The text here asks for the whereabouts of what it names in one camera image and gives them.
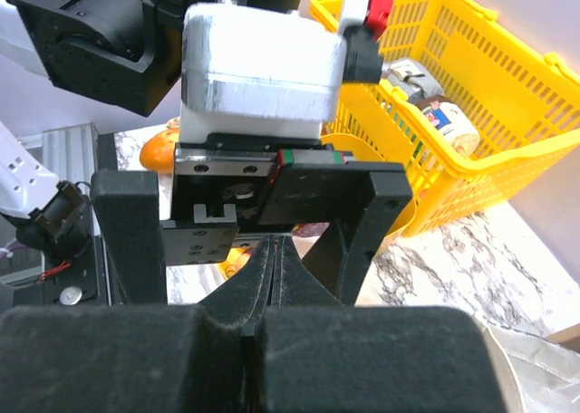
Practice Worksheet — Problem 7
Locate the toy bread loaf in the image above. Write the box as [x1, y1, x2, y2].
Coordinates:
[140, 128, 179, 175]

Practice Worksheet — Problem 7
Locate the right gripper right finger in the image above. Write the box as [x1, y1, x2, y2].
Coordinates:
[256, 239, 506, 412]

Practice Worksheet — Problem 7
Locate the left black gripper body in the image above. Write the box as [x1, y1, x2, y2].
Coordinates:
[160, 134, 376, 266]

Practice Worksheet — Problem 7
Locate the brown milk carton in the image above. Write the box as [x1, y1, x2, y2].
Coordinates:
[415, 95, 481, 158]

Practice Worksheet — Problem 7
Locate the beige canvas tote bag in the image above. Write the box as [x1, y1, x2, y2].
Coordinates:
[474, 315, 579, 412]

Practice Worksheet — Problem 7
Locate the yellow plastic shopping basket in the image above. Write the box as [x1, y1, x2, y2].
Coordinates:
[328, 0, 579, 236]

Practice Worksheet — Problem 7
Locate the grey wrapped package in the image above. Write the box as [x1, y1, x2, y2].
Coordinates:
[382, 58, 445, 104]

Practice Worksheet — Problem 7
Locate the banana print plastic bag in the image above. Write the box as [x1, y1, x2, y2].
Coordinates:
[217, 247, 254, 280]

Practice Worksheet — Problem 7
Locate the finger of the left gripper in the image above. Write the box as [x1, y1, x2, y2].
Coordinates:
[301, 161, 414, 306]
[91, 170, 167, 304]

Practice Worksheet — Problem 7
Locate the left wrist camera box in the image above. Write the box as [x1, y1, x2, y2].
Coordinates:
[179, 0, 395, 145]

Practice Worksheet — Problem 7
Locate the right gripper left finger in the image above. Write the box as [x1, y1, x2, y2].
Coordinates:
[1, 238, 275, 412]

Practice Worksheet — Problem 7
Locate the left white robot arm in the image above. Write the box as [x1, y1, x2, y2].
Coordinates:
[1, 0, 412, 307]

